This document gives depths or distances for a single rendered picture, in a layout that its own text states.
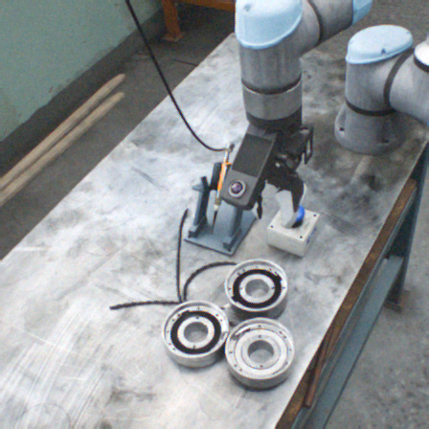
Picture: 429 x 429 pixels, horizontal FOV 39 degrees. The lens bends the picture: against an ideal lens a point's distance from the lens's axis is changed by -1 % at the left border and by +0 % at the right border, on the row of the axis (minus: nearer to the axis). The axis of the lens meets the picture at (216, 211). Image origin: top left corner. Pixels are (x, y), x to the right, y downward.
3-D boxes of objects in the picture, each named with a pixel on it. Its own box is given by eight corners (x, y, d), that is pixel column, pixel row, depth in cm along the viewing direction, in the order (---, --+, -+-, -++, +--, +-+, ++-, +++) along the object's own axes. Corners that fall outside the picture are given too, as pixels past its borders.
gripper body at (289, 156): (314, 159, 88) (315, 90, 79) (288, 197, 83) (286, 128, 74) (268, 146, 91) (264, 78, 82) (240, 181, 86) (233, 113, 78)
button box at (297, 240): (304, 258, 106) (304, 239, 103) (267, 244, 109) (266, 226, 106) (322, 227, 111) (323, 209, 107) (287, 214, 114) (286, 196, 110)
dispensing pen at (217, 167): (199, 233, 108) (216, 142, 104) (210, 229, 112) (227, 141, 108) (210, 237, 108) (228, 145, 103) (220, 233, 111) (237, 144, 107)
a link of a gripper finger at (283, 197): (318, 211, 93) (308, 164, 87) (301, 237, 89) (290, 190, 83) (300, 207, 94) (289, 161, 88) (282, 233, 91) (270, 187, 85)
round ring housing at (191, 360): (242, 352, 94) (240, 339, 91) (181, 382, 92) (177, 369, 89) (214, 304, 101) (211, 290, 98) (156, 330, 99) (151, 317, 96)
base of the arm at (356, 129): (350, 103, 135) (352, 65, 128) (417, 120, 129) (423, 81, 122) (323, 143, 127) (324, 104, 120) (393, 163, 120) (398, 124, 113)
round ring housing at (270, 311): (268, 264, 106) (267, 249, 103) (301, 306, 99) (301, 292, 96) (215, 290, 103) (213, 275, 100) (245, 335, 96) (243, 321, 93)
